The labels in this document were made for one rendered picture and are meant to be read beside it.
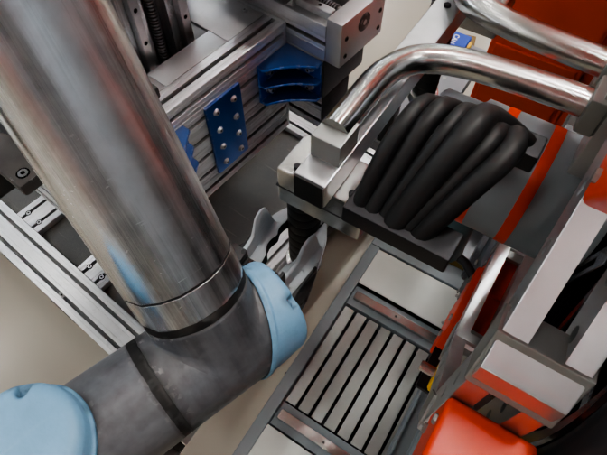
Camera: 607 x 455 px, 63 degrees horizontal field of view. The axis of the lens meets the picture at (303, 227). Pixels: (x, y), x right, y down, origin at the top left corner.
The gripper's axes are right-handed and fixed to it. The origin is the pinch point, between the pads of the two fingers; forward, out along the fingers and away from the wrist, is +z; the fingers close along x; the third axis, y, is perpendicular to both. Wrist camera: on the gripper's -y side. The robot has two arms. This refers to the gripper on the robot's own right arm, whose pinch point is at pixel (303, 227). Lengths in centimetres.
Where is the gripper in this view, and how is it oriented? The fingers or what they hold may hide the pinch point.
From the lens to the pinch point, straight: 55.2
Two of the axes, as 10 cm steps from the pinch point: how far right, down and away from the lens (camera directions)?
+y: 0.0, -5.3, -8.5
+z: 5.4, -7.2, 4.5
